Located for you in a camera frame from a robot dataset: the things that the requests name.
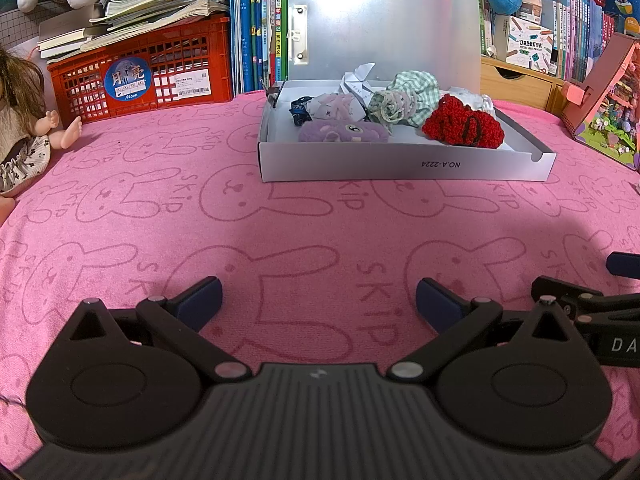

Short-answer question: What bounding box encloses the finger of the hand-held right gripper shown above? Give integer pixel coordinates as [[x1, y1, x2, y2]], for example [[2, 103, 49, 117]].
[[606, 252, 640, 278], [531, 276, 640, 325]]

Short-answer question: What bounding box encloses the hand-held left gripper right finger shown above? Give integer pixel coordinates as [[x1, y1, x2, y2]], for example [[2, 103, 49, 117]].
[[390, 277, 576, 383]]

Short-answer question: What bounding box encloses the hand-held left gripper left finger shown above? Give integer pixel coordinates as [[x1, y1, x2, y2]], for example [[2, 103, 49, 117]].
[[67, 276, 253, 383]]

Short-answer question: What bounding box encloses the red fuzzy knit piece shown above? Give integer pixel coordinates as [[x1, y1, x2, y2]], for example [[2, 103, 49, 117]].
[[421, 93, 505, 150]]

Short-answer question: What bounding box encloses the purple plush toy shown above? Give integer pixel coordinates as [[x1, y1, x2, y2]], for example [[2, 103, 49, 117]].
[[298, 119, 392, 145]]

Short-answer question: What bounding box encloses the cream lace scrunchie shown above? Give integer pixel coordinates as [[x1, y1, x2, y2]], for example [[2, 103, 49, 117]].
[[370, 89, 418, 123]]

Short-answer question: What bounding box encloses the green checked cloth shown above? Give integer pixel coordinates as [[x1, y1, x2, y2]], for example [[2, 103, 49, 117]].
[[367, 71, 441, 127]]

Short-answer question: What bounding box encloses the white paper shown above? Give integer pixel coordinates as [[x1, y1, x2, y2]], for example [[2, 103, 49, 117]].
[[341, 61, 377, 97]]

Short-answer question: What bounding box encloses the grey file box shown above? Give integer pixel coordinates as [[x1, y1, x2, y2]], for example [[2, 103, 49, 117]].
[[257, 0, 557, 183]]

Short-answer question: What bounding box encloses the pink rabbit-print blanket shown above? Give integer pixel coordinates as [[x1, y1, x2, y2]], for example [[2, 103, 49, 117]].
[[0, 90, 640, 466]]

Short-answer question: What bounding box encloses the pink cardboard dollhouse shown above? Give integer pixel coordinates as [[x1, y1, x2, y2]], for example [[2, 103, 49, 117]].
[[560, 32, 640, 171]]

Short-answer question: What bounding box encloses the wooden drawer organizer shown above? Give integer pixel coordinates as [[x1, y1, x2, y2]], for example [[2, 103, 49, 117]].
[[480, 55, 571, 113]]

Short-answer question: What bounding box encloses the long-haired doll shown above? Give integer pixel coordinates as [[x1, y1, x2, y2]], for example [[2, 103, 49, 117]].
[[0, 47, 83, 226]]

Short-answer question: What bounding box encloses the pencil-print white box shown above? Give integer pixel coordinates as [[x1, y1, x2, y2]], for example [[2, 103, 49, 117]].
[[504, 14, 557, 76]]

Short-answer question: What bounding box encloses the row of pastel-spined books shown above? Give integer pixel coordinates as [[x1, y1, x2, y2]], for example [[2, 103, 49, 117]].
[[520, 0, 618, 83]]

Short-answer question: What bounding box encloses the red plastic crate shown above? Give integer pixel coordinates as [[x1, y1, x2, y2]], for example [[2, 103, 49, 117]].
[[47, 14, 236, 126]]

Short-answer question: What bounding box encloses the row of colourful upright books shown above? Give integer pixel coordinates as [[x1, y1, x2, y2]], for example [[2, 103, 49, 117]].
[[447, 0, 532, 58]]

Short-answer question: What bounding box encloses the row of blue-spined books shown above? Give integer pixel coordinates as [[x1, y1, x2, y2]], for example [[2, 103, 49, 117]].
[[229, 0, 291, 96]]

